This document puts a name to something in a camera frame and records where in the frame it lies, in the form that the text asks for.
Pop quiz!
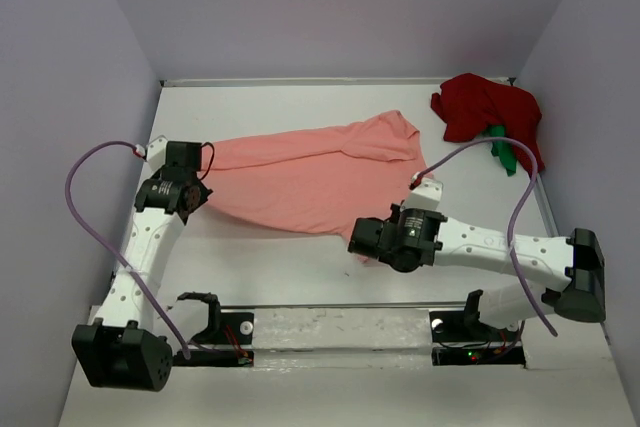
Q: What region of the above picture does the pink t shirt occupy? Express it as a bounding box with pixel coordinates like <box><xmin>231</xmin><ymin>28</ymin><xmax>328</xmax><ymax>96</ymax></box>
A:
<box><xmin>201</xmin><ymin>110</ymin><xmax>426</xmax><ymax>239</ymax></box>

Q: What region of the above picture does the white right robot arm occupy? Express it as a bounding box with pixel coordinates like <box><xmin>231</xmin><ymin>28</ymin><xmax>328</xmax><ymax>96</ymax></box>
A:
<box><xmin>348</xmin><ymin>205</ymin><xmax>606</xmax><ymax>339</ymax></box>

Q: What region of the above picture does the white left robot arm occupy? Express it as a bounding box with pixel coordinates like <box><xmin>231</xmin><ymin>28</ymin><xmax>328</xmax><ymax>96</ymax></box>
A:
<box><xmin>65</xmin><ymin>136</ymin><xmax>213</xmax><ymax>392</ymax></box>

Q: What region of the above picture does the green t shirt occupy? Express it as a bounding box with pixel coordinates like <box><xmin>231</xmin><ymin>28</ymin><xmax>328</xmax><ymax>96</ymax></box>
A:
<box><xmin>485</xmin><ymin>125</ymin><xmax>518</xmax><ymax>177</ymax></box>

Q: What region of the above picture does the red t shirt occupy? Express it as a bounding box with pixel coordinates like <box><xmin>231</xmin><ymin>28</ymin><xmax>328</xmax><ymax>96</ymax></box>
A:
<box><xmin>430</xmin><ymin>73</ymin><xmax>545</xmax><ymax>171</ymax></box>

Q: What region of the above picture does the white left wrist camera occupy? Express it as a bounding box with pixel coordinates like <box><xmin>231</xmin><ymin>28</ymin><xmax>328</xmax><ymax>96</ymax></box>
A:
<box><xmin>132</xmin><ymin>135</ymin><xmax>168</xmax><ymax>172</ymax></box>

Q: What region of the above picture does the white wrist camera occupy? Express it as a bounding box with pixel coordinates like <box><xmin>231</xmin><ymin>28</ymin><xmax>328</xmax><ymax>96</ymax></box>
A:
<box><xmin>403</xmin><ymin>173</ymin><xmax>444</xmax><ymax>211</ymax></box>
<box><xmin>132</xmin><ymin>135</ymin><xmax>168</xmax><ymax>172</ymax></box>

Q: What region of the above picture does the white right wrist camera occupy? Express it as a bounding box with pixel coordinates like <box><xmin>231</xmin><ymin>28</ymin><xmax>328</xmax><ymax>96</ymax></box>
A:
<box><xmin>403</xmin><ymin>173</ymin><xmax>444</xmax><ymax>211</ymax></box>

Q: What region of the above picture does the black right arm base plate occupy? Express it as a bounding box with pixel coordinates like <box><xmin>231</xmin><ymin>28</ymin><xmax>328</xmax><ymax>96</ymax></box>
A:
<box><xmin>429</xmin><ymin>310</ymin><xmax>526</xmax><ymax>367</ymax></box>

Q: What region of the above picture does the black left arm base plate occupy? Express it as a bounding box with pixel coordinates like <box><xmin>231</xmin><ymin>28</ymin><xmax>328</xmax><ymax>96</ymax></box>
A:
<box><xmin>173</xmin><ymin>310</ymin><xmax>255</xmax><ymax>368</ymax></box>

